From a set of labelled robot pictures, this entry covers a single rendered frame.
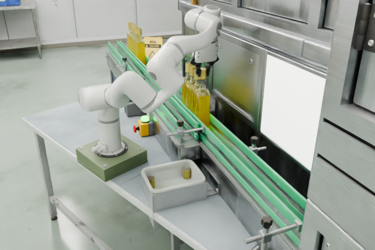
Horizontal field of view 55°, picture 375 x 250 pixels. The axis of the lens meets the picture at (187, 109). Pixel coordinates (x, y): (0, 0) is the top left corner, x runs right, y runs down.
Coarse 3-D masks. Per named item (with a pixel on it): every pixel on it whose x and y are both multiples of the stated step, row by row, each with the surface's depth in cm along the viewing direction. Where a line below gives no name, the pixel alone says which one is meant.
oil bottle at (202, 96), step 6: (198, 90) 157; (204, 90) 157; (198, 96) 157; (204, 96) 157; (198, 102) 158; (204, 102) 158; (198, 108) 159; (204, 108) 159; (198, 114) 160; (204, 114) 160; (204, 120) 161
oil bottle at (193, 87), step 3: (192, 87) 163; (195, 87) 161; (198, 87) 161; (192, 90) 163; (192, 93) 164; (192, 96) 164; (192, 99) 165; (192, 102) 165; (192, 105) 166; (192, 108) 166; (192, 111) 167
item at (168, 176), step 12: (144, 168) 145; (156, 168) 146; (168, 168) 148; (180, 168) 150; (192, 168) 149; (156, 180) 148; (168, 180) 149; (180, 180) 149; (192, 180) 149; (204, 180) 138; (156, 192) 131
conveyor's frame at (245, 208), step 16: (112, 64) 285; (160, 128) 176; (160, 144) 180; (176, 144) 156; (176, 160) 158; (192, 160) 166; (208, 160) 148; (224, 176) 135; (224, 192) 138; (240, 192) 125; (240, 208) 127; (256, 208) 116; (256, 224) 117; (272, 224) 109; (272, 240) 109; (288, 240) 103
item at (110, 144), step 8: (104, 128) 155; (112, 128) 155; (120, 128) 160; (104, 136) 156; (112, 136) 157; (120, 136) 161; (104, 144) 158; (112, 144) 158; (120, 144) 162; (104, 152) 159; (112, 152) 160; (120, 152) 161
